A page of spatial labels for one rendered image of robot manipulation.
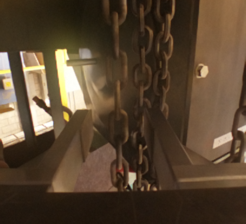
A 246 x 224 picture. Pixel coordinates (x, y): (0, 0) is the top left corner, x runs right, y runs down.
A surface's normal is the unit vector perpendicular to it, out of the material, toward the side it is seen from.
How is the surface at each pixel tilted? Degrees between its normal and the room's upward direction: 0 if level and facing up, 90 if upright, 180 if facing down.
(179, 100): 90
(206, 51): 90
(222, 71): 90
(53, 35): 90
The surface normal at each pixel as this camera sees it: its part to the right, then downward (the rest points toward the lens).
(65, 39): 0.75, 0.18
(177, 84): -0.87, 0.17
